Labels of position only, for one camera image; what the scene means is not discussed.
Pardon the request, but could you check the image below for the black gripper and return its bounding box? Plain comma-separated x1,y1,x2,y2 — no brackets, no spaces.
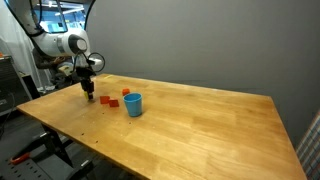
77,65,97,100

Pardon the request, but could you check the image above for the black equipment case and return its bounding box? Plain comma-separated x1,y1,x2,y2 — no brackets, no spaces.
0,54,33,115

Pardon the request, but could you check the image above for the red handled tool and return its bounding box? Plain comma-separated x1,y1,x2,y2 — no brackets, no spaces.
9,152,32,166

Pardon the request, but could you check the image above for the black table leg frame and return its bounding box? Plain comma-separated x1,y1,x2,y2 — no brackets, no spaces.
40,123,75,168

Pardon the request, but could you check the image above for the striped multicolour fabric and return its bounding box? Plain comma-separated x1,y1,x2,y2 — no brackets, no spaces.
295,109,320,180

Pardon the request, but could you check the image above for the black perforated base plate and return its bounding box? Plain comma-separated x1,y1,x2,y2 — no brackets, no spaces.
0,156,96,180

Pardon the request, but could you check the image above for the flat red block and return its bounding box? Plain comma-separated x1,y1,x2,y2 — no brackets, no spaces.
99,95,111,105
108,98,120,109

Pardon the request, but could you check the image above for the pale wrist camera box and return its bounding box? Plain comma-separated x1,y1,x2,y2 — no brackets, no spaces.
57,64,73,77

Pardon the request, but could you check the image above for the black looped cable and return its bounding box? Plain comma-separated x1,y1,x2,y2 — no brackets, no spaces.
72,51,106,73

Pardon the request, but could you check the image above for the white curtain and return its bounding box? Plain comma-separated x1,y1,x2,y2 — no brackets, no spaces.
0,0,46,93

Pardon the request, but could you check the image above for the blue plastic cup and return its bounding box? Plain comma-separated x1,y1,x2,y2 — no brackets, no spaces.
122,92,144,118

